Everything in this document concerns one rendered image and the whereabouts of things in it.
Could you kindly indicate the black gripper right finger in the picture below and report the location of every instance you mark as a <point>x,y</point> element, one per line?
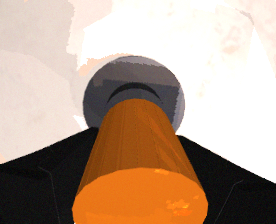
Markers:
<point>235,195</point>

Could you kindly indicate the orange knob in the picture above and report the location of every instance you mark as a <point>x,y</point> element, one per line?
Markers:
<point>138,172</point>

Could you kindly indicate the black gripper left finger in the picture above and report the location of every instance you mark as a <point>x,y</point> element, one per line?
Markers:
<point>40,187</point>

